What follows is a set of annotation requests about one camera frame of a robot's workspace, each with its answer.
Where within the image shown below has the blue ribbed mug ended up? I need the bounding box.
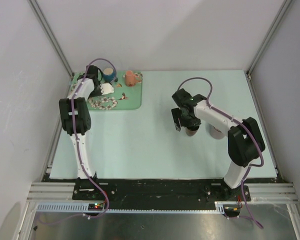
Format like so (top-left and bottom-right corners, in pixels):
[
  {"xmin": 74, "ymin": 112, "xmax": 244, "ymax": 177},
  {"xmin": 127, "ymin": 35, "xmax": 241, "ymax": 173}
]
[{"xmin": 102, "ymin": 67, "xmax": 118, "ymax": 83}]

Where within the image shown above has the dark brown mug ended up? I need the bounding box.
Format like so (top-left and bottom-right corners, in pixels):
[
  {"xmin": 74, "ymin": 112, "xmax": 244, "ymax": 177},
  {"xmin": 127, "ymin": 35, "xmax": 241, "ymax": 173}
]
[{"xmin": 185, "ymin": 127, "xmax": 199, "ymax": 137}]

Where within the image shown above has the pink floral mug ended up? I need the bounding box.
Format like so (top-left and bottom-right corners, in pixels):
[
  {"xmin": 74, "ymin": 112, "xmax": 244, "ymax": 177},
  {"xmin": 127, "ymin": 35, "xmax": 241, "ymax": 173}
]
[{"xmin": 124, "ymin": 70, "xmax": 143, "ymax": 87}]

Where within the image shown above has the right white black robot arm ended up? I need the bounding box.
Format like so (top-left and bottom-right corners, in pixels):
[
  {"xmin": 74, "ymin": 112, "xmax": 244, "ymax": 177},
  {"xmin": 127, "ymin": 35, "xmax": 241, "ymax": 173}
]
[{"xmin": 171, "ymin": 88, "xmax": 266, "ymax": 201}]

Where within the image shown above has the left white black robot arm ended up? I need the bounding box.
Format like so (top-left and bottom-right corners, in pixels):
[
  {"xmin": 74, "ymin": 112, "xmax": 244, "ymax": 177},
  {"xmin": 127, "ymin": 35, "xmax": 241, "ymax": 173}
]
[{"xmin": 58, "ymin": 65, "xmax": 101, "ymax": 179}]

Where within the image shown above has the green floral tray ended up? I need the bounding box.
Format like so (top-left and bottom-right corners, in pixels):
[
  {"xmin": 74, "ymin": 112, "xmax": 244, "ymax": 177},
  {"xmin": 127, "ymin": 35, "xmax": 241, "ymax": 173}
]
[{"xmin": 69, "ymin": 70, "xmax": 144, "ymax": 111}]

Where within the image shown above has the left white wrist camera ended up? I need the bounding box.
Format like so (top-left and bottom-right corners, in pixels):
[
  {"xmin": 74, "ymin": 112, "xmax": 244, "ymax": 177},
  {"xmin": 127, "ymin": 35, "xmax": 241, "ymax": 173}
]
[{"xmin": 97, "ymin": 83, "xmax": 115, "ymax": 96}]

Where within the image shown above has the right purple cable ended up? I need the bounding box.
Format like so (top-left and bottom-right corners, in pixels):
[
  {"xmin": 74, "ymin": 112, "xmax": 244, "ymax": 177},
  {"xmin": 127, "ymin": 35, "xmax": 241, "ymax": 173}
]
[{"xmin": 177, "ymin": 77, "xmax": 265, "ymax": 230}]

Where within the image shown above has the purple cable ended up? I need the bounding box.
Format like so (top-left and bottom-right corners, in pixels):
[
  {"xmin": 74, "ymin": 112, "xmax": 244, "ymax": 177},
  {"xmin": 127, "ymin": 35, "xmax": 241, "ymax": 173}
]
[
  {"xmin": 37, "ymin": 58, "xmax": 116, "ymax": 226},
  {"xmin": 177, "ymin": 77, "xmax": 265, "ymax": 230}
]

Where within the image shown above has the grey slotted cable duct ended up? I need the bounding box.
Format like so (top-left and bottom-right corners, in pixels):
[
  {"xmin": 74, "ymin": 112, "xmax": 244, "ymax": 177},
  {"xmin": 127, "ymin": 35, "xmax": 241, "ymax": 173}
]
[{"xmin": 36, "ymin": 201, "xmax": 227, "ymax": 215}]

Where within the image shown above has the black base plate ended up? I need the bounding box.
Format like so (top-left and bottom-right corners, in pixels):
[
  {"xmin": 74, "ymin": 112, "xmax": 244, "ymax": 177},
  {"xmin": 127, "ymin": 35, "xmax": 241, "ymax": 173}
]
[{"xmin": 72, "ymin": 178, "xmax": 251, "ymax": 202}]

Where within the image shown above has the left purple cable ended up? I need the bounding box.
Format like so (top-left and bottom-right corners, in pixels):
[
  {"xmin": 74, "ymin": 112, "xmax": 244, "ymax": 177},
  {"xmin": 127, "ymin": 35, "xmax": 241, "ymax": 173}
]
[{"xmin": 37, "ymin": 58, "xmax": 116, "ymax": 226}]

